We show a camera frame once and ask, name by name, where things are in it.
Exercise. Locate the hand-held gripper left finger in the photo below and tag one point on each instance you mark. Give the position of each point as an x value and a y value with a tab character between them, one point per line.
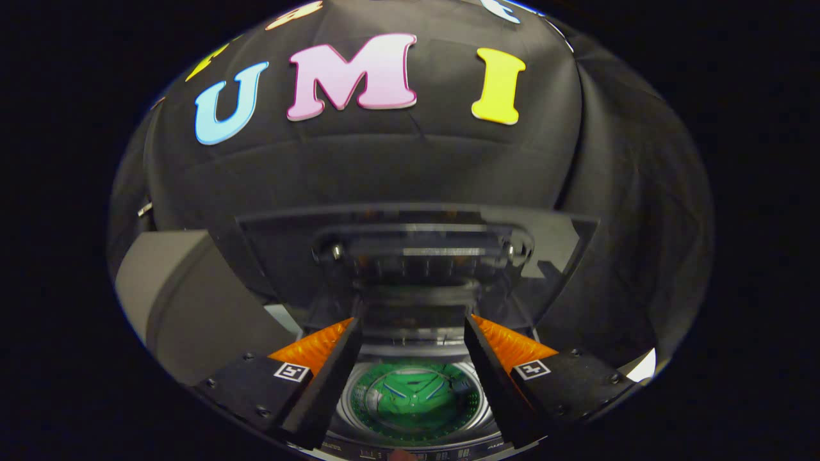
330	384

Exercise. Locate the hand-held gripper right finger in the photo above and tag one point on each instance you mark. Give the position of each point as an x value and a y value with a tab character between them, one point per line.
496	384

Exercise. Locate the green polo shirt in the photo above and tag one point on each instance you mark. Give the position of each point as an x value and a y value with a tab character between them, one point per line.
410	400

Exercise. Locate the grey washing machine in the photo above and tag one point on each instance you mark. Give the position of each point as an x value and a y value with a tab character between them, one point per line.
416	349

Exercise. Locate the white board with black marks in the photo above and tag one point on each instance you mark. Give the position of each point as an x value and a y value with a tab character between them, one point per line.
640	366

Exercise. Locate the grey table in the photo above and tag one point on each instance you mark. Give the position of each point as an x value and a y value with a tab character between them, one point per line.
192	301

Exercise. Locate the white clip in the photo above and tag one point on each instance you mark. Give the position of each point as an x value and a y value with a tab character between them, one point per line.
145	209

